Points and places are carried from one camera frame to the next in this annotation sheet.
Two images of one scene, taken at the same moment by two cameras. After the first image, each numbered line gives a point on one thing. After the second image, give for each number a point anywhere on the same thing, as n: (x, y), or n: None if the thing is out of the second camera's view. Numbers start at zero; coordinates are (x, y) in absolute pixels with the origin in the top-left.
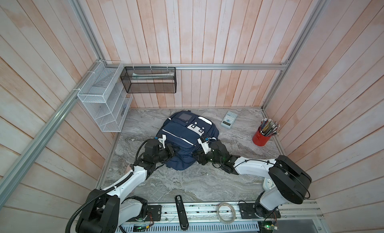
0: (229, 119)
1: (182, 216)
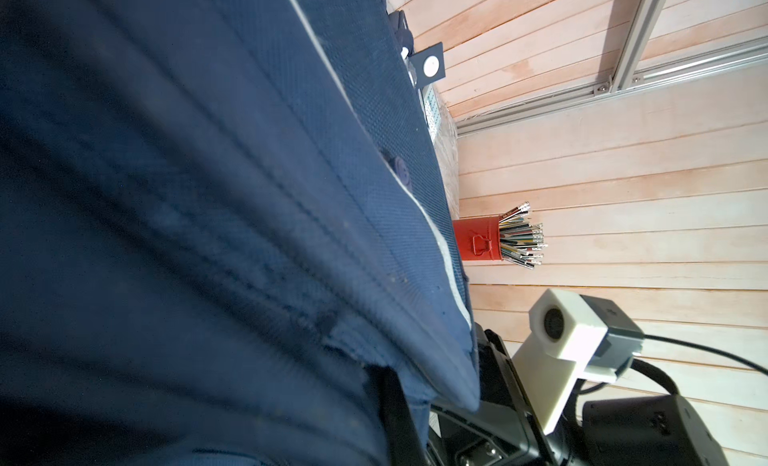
0: (432, 111)
1: None
